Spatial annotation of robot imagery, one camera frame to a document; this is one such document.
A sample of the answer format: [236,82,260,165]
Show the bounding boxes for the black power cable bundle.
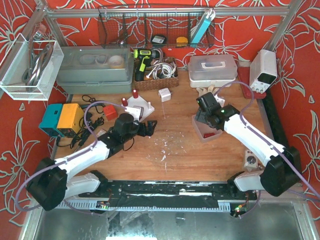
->
[56,94,108,150]

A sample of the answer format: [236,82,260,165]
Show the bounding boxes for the white plastic storage box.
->
[188,54,238,88]

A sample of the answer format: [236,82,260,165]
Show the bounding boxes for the white work gloves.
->
[196,84,225,107]

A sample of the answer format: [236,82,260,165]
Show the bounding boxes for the clear bag of small parts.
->
[243,149,260,172]

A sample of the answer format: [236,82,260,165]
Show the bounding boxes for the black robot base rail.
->
[78,180,257,209]

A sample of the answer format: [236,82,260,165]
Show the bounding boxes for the white bench power supply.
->
[249,49,277,94]

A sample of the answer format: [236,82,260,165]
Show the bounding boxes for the woven wicker basket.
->
[132,57,179,91]

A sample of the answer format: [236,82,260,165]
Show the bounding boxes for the clear tray of red parts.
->
[191,115,223,143]

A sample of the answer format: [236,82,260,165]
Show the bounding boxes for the yellow teal soldering station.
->
[38,103,84,138]

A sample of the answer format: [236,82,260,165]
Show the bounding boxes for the black cable drag chain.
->
[263,88,291,148]

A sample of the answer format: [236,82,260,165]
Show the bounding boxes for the clear acrylic wall bin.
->
[0,34,64,101]

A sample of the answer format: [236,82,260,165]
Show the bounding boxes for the black wire wall basket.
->
[97,4,215,49]

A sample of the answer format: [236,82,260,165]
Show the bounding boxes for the green black cordless drill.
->
[133,48,163,82]

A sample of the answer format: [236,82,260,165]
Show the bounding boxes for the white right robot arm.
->
[196,92,301,197]

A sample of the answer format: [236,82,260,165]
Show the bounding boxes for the white peg base plate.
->
[126,96,155,122]

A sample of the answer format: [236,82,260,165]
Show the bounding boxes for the white cube power adapter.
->
[158,88,172,103]

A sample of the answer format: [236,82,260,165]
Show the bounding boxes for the yellow tape measure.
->
[176,36,189,48]

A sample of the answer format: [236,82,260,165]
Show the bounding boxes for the grey plastic toolbox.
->
[56,46,134,95]

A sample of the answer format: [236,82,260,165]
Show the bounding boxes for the teal white book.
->
[190,8,216,48]

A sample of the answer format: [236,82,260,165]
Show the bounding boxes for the red mat under supply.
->
[237,66,267,100]

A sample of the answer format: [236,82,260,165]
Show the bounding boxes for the red cube power socket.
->
[102,105,118,121]

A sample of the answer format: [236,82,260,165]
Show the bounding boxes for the white coiled cable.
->
[152,63,177,80]

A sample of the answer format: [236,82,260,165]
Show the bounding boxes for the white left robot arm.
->
[26,113,158,211]

